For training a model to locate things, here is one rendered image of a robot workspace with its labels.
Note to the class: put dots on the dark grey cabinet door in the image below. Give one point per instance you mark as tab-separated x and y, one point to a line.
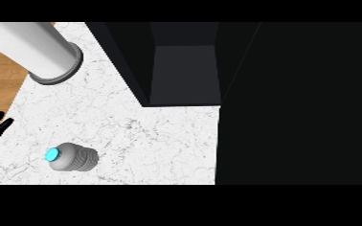
291	108

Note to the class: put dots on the dark grey open cabinet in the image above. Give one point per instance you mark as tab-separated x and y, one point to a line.
183	73

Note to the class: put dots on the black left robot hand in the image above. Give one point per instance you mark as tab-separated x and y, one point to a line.
3	125

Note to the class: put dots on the grey water bottle, cyan cap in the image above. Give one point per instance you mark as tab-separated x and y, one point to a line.
72	158

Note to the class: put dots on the white cylinder with grey rim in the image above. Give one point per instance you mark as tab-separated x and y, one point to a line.
37	48

